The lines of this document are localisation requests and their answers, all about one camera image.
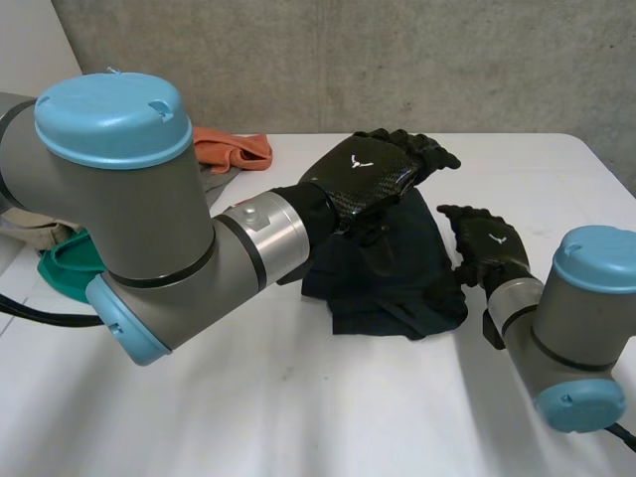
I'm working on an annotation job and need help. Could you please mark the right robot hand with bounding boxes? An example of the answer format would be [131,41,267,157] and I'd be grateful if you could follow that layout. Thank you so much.
[435,204,533,293]

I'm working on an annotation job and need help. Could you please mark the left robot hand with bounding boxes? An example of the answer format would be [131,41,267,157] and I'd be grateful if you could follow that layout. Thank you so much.
[288,127,462,245]

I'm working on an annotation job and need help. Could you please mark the dark blue cloth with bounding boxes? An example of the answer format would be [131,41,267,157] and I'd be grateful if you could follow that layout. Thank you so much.
[276,187,469,341]

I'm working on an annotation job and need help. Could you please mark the coral towel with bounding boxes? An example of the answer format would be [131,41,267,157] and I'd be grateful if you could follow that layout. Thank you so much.
[192,125,274,176]

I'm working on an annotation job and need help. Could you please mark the grey towel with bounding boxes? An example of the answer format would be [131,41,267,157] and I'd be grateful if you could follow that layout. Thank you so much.
[199,161,242,210]

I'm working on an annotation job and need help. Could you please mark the teal towel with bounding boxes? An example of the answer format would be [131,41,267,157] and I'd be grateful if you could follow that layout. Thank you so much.
[37,233,108,305]

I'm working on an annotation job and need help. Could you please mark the beige shorts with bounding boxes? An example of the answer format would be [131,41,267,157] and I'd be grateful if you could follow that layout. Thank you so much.
[0,203,83,257]

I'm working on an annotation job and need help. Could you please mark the black cable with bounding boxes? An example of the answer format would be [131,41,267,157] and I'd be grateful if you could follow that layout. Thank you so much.
[609,419,636,444]
[0,292,103,328]

